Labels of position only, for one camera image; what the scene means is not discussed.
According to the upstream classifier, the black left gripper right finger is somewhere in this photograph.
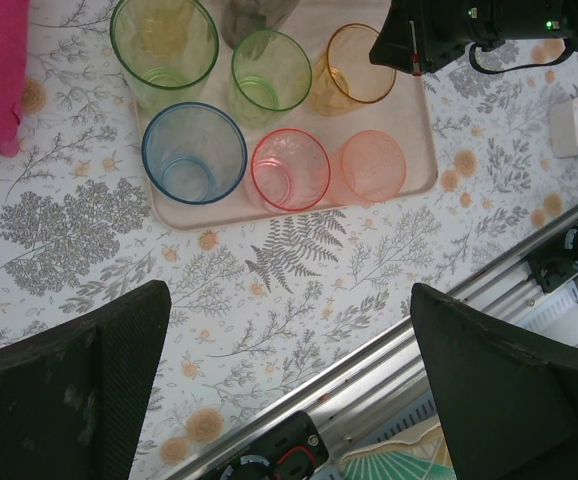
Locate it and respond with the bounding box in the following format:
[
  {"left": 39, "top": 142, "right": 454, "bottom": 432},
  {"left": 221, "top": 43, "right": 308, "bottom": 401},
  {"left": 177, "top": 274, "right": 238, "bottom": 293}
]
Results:
[{"left": 410, "top": 282, "right": 578, "bottom": 480}]

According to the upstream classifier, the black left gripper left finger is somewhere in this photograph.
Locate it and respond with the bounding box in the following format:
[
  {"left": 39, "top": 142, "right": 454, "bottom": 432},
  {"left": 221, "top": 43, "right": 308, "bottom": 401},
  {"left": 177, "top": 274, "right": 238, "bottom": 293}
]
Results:
[{"left": 0, "top": 279, "right": 173, "bottom": 480}]

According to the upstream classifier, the short amber drinking glass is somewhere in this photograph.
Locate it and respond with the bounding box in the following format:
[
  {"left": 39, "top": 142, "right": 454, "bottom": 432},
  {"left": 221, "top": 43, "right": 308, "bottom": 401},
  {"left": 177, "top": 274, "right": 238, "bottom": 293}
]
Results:
[{"left": 308, "top": 23, "right": 399, "bottom": 119}]

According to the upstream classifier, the salmon textured drinking glass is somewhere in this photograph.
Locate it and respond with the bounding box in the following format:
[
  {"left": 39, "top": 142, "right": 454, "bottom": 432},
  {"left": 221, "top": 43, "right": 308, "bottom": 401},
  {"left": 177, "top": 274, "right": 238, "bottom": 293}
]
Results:
[{"left": 328, "top": 129, "right": 408, "bottom": 206}]

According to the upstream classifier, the small green drinking glass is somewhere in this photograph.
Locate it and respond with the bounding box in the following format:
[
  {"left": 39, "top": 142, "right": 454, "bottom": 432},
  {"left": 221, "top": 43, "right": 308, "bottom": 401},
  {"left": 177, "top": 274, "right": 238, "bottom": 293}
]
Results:
[{"left": 228, "top": 28, "right": 314, "bottom": 132}]

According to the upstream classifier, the large grey drinking glass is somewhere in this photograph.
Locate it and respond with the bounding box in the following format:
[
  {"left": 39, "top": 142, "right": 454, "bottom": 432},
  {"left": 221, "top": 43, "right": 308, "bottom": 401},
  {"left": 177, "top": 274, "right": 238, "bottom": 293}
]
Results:
[{"left": 221, "top": 0, "right": 298, "bottom": 50}]

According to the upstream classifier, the pink red-rimmed drinking glass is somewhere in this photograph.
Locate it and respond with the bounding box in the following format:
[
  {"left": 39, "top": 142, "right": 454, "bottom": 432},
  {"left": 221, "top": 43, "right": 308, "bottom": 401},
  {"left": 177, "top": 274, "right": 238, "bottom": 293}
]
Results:
[{"left": 243, "top": 127, "right": 332, "bottom": 212}]

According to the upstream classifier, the blue drinking glass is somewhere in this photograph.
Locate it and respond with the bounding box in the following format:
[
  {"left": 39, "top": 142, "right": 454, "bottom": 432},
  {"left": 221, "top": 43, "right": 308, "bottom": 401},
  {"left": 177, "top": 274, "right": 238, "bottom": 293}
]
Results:
[{"left": 141, "top": 101, "right": 249, "bottom": 206}]

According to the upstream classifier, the large green drinking glass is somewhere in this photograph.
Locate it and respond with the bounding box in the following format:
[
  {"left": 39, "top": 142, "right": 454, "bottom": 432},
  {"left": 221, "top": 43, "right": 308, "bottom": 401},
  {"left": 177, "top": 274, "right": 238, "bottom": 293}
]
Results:
[{"left": 109, "top": 0, "right": 220, "bottom": 116}]

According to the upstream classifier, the beige rectangular tray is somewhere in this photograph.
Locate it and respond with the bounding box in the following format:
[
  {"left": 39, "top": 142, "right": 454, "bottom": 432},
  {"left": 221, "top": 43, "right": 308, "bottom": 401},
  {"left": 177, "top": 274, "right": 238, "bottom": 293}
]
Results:
[{"left": 131, "top": 0, "right": 440, "bottom": 233}]

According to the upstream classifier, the green and beige patterned pillow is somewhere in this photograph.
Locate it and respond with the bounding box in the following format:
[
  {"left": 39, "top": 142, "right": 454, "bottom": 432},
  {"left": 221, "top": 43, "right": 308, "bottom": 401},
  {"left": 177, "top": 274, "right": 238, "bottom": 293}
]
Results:
[{"left": 341, "top": 332, "right": 578, "bottom": 480}]

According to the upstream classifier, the floral print tablecloth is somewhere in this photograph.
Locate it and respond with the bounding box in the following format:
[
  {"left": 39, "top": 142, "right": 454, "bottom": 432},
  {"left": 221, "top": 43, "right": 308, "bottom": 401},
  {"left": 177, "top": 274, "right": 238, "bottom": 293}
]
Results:
[{"left": 0, "top": 0, "right": 578, "bottom": 480}]

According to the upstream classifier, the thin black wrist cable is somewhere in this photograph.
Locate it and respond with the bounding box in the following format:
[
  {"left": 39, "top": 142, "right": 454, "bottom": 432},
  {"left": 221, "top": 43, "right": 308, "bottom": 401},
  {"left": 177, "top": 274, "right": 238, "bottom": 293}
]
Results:
[{"left": 468, "top": 37, "right": 578, "bottom": 76}]

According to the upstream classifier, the wide aluminium frame rail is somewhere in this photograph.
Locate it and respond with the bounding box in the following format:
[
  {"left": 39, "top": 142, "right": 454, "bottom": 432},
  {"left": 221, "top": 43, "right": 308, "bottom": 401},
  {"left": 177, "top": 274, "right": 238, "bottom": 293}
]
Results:
[{"left": 163, "top": 183, "right": 578, "bottom": 480}]

